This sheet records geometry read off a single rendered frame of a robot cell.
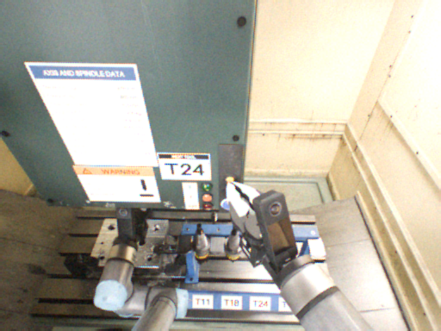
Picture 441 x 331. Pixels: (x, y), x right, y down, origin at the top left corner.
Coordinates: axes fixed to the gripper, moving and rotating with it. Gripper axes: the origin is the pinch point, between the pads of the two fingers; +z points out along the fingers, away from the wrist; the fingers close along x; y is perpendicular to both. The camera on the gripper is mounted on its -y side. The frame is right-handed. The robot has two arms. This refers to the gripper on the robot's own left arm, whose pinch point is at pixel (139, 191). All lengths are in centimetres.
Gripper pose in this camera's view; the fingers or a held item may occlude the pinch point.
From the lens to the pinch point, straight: 97.1
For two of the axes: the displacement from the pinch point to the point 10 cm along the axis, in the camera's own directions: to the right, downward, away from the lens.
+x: 10.0, 0.2, -0.2
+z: 0.3, -7.1, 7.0
